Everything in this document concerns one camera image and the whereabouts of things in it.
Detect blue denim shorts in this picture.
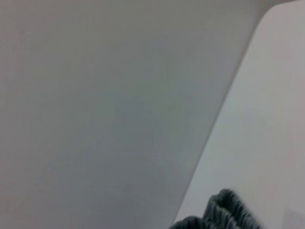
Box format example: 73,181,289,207
168,188,265,229

